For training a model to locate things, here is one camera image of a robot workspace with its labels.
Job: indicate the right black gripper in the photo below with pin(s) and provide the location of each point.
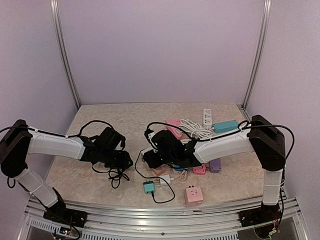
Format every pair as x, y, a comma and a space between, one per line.
149, 157

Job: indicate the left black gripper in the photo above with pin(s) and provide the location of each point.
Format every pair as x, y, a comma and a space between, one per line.
124, 161

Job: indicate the pink charger plug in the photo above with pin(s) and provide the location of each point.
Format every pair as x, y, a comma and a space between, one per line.
159, 170

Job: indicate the white usb charger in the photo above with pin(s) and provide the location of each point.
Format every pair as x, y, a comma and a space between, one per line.
165, 180

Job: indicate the blue plug adapter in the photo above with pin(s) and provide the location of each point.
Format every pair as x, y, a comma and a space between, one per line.
178, 169

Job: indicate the teal usb charger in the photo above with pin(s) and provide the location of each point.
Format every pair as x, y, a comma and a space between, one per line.
149, 187

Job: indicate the pink triangular socket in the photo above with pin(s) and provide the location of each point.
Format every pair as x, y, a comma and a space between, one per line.
173, 124

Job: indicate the pink socket adapter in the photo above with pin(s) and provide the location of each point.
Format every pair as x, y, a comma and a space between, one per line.
200, 170

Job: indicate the pink cube socket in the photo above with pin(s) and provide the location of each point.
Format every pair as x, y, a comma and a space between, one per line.
193, 196

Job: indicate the white cube socket adapter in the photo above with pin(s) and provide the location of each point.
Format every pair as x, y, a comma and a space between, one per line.
145, 153

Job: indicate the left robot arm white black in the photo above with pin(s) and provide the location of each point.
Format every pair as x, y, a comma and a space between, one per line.
22, 140

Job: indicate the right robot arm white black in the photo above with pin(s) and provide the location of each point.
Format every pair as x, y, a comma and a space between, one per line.
257, 136

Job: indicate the purple power strip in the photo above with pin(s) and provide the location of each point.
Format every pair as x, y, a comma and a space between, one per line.
215, 165

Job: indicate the white power strip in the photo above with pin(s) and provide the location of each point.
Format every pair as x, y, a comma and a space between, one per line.
207, 118

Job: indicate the teal power strip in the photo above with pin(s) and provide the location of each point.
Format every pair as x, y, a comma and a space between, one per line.
226, 126

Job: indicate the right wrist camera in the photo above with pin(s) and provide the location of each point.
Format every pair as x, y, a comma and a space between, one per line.
148, 133

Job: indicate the front aluminium rail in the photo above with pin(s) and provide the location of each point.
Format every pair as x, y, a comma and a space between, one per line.
167, 222

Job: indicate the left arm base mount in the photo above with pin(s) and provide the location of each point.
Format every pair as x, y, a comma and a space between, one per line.
67, 217

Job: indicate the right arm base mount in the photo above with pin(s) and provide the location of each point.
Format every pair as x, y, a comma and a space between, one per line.
263, 214

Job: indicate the left aluminium frame post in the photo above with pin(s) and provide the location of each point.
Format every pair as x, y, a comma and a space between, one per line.
54, 6

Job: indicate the aluminium frame post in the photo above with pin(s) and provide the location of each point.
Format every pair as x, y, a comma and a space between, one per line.
54, 6
258, 53

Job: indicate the right aluminium frame post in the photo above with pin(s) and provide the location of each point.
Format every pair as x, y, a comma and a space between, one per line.
258, 53

